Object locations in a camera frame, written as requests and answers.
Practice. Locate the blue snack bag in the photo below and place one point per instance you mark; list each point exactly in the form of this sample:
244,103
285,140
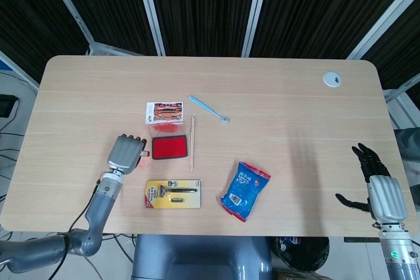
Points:
243,191

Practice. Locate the light blue toothbrush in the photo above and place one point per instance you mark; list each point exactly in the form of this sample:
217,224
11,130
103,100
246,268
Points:
206,108

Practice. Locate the brown cardboard box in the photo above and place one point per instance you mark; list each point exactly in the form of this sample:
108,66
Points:
288,276

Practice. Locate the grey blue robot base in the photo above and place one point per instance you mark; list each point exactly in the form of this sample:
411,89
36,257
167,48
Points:
197,257

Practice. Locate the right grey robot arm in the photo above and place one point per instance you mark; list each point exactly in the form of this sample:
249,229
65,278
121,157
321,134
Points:
397,253

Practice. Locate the red ink pad with clear lid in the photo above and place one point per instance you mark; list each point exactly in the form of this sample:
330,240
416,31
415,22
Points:
169,148

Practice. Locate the white partition frame post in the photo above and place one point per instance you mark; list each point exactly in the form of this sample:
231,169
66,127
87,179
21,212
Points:
149,11
67,1
384,21
256,11
19,71

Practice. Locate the wooden chopstick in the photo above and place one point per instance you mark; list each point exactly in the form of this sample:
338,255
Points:
192,144

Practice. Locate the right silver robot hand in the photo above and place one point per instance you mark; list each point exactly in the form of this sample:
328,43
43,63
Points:
387,194

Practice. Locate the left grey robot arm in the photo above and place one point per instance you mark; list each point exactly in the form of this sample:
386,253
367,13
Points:
101,201

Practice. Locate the yellow razor blister pack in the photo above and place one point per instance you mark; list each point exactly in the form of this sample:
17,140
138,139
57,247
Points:
187,203

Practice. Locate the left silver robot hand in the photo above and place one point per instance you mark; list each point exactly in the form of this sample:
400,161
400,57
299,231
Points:
126,153

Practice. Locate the white and red stamp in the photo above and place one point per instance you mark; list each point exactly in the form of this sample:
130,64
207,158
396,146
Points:
145,153

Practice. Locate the black bagged trash bin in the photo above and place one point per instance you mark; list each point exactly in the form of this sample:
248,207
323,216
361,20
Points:
305,253

